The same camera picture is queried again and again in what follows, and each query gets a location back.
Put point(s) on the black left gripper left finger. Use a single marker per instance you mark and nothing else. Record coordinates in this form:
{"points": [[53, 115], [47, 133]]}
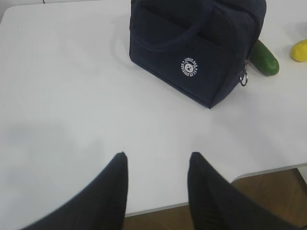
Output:
{"points": [[99, 206]]}

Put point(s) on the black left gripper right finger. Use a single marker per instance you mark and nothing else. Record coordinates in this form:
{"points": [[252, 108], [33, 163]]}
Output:
{"points": [[215, 204]]}

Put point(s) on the green cucumber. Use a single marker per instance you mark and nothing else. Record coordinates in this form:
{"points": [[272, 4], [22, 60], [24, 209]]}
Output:
{"points": [[263, 60]]}

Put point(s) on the navy blue lunch bag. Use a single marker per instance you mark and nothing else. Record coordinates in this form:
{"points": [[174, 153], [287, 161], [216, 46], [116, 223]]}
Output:
{"points": [[199, 47]]}

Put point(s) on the yellow lemon-shaped item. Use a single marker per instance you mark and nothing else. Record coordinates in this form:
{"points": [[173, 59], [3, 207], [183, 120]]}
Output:
{"points": [[299, 51]]}

